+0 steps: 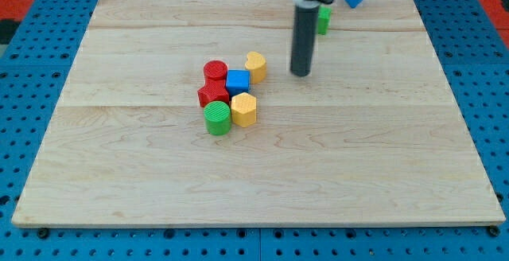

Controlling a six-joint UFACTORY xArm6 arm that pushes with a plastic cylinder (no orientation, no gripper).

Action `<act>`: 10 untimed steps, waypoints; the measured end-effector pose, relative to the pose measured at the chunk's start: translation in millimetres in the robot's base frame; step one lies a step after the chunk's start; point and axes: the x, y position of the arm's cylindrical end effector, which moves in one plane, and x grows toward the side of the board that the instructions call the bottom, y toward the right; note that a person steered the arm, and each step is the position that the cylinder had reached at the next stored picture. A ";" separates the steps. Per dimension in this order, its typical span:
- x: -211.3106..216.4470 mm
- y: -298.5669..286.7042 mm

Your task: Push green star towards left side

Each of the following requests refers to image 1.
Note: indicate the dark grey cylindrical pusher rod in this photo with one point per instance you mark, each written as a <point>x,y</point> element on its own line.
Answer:
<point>303,40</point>

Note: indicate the blue cube block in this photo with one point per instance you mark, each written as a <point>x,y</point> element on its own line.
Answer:
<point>237,82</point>

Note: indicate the green cylinder block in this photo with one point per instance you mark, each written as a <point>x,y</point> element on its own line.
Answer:
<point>217,118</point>

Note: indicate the red star block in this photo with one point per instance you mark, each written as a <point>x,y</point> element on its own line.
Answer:
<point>213,90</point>

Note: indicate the light wooden board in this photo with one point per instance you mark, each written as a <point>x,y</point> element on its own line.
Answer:
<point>372,137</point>

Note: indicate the yellow hexagon block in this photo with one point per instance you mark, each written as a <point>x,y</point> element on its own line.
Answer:
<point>244,109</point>

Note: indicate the green star block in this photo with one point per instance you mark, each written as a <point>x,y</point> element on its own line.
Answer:
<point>324,16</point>

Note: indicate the yellow heart block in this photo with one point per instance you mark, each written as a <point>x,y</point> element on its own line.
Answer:
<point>256,66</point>

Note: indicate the red cylinder block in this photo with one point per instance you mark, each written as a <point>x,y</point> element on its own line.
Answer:
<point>215,70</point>

